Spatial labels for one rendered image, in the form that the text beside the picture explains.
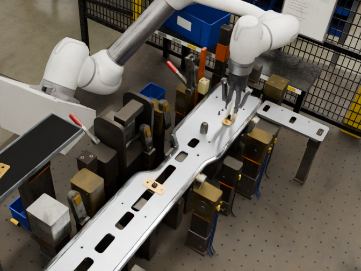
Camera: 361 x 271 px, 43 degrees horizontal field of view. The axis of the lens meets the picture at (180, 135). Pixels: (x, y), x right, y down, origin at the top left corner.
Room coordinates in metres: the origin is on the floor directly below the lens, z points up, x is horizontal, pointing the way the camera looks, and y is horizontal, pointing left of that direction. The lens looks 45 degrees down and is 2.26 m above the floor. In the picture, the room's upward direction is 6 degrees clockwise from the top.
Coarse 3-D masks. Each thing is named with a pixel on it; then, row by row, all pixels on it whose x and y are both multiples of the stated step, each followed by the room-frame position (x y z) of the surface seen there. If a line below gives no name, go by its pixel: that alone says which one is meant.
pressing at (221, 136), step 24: (216, 96) 1.52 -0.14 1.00; (192, 120) 1.35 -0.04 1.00; (216, 120) 1.37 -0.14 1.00; (240, 120) 1.38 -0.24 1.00; (216, 144) 1.23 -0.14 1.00; (192, 168) 1.10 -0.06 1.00; (120, 192) 0.95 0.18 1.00; (144, 192) 0.97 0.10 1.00; (168, 192) 0.98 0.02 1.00; (96, 216) 0.85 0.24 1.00; (120, 216) 0.86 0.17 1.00; (144, 216) 0.87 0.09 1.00; (72, 240) 0.75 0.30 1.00; (96, 240) 0.76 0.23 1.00; (120, 240) 0.77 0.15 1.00; (144, 240) 0.78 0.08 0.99; (48, 264) 0.66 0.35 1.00; (72, 264) 0.67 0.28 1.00; (96, 264) 0.68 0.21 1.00; (120, 264) 0.69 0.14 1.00
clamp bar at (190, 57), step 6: (186, 60) 1.47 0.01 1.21; (192, 60) 1.47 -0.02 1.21; (198, 60) 1.47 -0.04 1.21; (186, 66) 1.47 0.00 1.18; (192, 66) 1.49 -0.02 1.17; (186, 72) 1.47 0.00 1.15; (192, 72) 1.49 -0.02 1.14; (186, 78) 1.47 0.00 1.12; (192, 78) 1.49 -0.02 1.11; (192, 84) 1.48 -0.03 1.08
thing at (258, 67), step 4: (256, 64) 1.67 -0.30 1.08; (260, 64) 1.67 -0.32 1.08; (252, 68) 1.64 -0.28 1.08; (256, 68) 1.64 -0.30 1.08; (260, 68) 1.64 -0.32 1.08; (252, 72) 1.64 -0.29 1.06; (256, 72) 1.63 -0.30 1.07; (260, 72) 1.65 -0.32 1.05; (252, 76) 1.64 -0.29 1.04; (256, 76) 1.63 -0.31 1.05; (248, 80) 1.65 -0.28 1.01; (252, 80) 1.63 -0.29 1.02; (256, 80) 1.63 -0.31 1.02
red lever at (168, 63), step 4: (168, 64) 1.52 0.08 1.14; (172, 64) 1.53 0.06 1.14; (172, 68) 1.51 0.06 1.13; (176, 68) 1.52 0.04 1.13; (176, 72) 1.50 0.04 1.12; (180, 76) 1.49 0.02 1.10; (180, 80) 1.49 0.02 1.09; (184, 80) 1.49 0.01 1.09; (184, 84) 1.48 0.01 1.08; (192, 88) 1.47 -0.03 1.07
